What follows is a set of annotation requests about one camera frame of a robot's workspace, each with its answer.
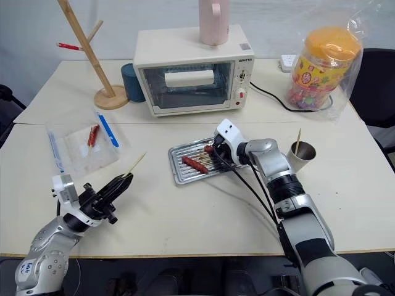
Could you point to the black chair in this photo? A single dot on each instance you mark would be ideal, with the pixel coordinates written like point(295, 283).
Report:
point(9, 111)
point(378, 89)

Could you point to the clear zip bag blue strips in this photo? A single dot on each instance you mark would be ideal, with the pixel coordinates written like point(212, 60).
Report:
point(77, 148)

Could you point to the white power strip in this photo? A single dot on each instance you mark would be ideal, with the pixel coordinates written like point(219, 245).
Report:
point(288, 63)

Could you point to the candy jar in plastic bag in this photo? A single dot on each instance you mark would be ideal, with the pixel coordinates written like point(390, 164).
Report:
point(348, 89)

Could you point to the grey metal cup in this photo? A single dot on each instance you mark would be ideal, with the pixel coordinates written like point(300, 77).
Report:
point(304, 158)

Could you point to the red sausage on skewer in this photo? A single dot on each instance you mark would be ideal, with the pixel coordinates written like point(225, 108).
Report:
point(92, 136)

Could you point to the red sausage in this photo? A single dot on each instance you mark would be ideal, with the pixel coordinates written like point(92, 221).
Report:
point(208, 148)
point(193, 164)
point(92, 136)

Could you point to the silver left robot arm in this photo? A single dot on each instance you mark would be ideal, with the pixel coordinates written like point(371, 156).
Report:
point(46, 246)

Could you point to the thin wooden skewer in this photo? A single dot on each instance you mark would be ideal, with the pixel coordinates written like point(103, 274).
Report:
point(137, 161)
point(297, 140)

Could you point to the pink jug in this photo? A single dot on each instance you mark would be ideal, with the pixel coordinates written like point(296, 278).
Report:
point(213, 21)

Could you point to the wooden mug tree stand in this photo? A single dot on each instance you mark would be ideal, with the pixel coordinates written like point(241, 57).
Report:
point(98, 71)

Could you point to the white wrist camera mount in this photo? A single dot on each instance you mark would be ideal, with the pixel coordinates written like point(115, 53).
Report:
point(64, 188)
point(229, 135)

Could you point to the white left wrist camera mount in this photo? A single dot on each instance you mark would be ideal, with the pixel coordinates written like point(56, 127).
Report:
point(64, 188)

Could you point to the white toaster oven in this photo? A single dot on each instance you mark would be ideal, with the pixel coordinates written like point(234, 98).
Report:
point(191, 71)

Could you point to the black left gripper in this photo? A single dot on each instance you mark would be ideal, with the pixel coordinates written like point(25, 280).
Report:
point(94, 205)

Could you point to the dark blue round canister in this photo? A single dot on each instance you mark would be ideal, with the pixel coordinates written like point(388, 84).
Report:
point(131, 83)

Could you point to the ribbed metal baking tray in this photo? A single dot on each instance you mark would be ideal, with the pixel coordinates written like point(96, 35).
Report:
point(182, 172)

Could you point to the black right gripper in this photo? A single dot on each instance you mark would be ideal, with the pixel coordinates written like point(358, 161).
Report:
point(224, 155)

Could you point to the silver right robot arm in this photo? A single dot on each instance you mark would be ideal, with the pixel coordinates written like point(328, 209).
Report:
point(296, 212)

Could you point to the red paper sleeve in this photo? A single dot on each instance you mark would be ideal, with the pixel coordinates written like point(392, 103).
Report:
point(69, 46)

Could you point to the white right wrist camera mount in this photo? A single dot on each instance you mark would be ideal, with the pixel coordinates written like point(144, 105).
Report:
point(229, 135)

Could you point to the candy jar orange lid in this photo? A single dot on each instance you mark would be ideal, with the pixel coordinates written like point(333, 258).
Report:
point(324, 68)

